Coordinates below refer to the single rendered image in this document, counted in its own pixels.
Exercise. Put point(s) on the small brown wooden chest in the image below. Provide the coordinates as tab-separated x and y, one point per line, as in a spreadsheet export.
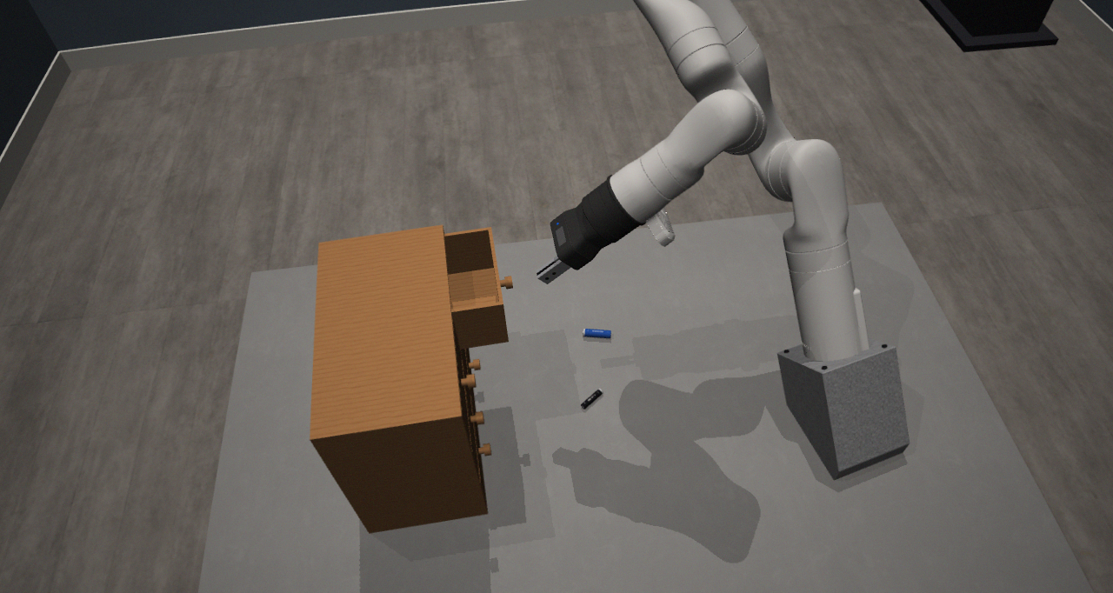
386	413

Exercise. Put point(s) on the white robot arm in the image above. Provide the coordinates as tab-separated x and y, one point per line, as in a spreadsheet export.
828	305

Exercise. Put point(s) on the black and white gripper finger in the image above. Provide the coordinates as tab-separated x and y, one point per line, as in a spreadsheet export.
555	259
553	271

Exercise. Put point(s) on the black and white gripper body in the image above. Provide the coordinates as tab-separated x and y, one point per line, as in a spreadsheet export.
623	202

